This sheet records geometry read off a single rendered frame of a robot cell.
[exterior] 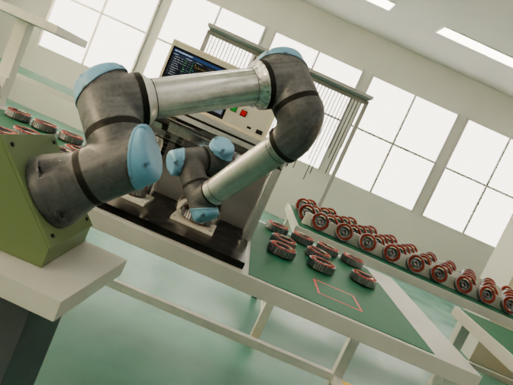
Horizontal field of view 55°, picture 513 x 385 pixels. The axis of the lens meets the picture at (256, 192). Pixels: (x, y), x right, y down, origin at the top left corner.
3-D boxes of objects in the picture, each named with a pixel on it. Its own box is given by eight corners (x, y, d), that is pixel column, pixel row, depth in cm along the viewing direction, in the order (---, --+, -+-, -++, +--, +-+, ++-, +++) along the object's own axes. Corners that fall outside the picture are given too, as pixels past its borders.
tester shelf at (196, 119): (286, 166, 174) (291, 154, 174) (109, 88, 172) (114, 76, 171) (281, 160, 218) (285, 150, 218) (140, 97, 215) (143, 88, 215)
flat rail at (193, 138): (272, 178, 174) (275, 170, 174) (111, 107, 172) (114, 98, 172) (272, 177, 176) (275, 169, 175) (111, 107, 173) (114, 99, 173)
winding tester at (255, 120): (263, 142, 176) (287, 88, 174) (152, 92, 174) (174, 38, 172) (262, 140, 215) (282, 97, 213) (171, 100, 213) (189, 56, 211)
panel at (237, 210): (251, 232, 193) (282, 163, 189) (95, 165, 190) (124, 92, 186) (251, 232, 194) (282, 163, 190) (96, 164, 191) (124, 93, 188)
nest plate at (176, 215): (211, 236, 160) (213, 233, 160) (169, 218, 159) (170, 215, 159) (215, 228, 175) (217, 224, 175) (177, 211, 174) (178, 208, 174)
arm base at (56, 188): (50, 237, 91) (98, 218, 91) (14, 162, 89) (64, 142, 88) (78, 218, 106) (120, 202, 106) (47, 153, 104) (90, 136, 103)
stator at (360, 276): (345, 276, 198) (349, 269, 198) (352, 275, 209) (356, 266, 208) (370, 290, 194) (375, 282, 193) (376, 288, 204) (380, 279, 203)
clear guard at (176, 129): (182, 147, 148) (189, 129, 148) (108, 114, 147) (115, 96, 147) (195, 144, 181) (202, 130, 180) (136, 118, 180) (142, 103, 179)
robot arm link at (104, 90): (85, 126, 91) (330, 92, 113) (67, 59, 95) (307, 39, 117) (85, 156, 101) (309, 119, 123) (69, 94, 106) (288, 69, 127)
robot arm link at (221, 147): (204, 135, 141) (230, 133, 146) (195, 162, 149) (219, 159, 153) (214, 154, 137) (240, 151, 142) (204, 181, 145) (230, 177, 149)
